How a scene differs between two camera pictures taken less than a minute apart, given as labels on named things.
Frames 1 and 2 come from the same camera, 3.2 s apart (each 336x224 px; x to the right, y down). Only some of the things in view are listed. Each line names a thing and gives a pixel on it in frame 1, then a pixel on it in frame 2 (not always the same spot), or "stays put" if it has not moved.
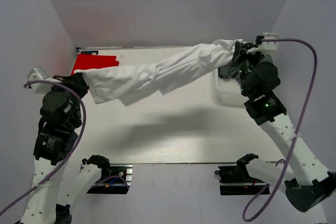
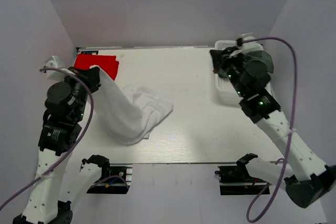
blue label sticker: [90, 52] stays put
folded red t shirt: [88, 61] stays put
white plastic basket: [228, 92] stays put
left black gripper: [76, 80] stays put
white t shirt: [127, 84] → [127, 113]
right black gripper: [242, 49] → [220, 58]
